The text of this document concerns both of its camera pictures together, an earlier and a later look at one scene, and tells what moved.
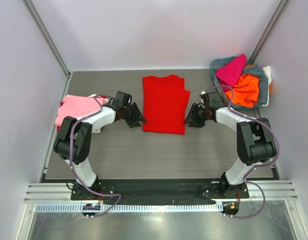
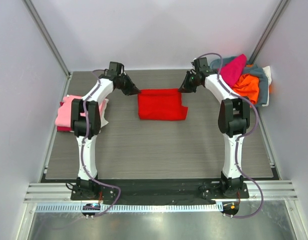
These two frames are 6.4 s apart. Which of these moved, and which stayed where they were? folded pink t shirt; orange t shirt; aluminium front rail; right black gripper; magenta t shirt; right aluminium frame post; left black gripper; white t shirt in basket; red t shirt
Moved: left black gripper; red t shirt; right black gripper
Stayed: orange t shirt; right aluminium frame post; white t shirt in basket; magenta t shirt; aluminium front rail; folded pink t shirt
